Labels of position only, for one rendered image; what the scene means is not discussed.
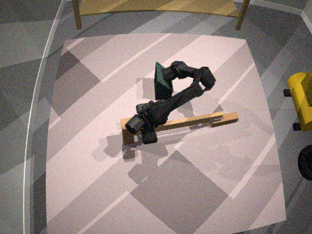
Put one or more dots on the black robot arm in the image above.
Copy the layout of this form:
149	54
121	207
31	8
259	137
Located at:
159	111

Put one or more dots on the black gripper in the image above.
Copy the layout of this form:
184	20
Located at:
148	133

